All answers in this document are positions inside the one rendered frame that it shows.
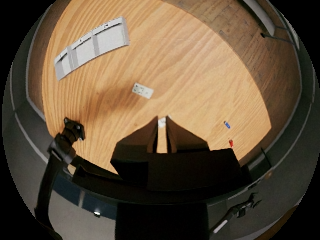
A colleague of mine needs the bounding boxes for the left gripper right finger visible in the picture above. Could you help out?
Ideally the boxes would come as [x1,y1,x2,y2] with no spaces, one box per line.
[165,115,210,153]

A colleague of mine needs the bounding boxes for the white domino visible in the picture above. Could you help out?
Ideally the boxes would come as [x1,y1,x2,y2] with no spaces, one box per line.
[132,83,153,98]
[159,114,173,128]

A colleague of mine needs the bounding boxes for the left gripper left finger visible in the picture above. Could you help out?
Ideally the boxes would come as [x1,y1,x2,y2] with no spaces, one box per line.
[114,115,159,153]

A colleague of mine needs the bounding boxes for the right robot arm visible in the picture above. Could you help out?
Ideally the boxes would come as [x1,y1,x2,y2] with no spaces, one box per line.
[209,202,251,238]

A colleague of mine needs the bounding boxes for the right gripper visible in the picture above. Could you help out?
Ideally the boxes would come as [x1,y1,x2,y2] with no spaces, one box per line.
[245,193,262,208]

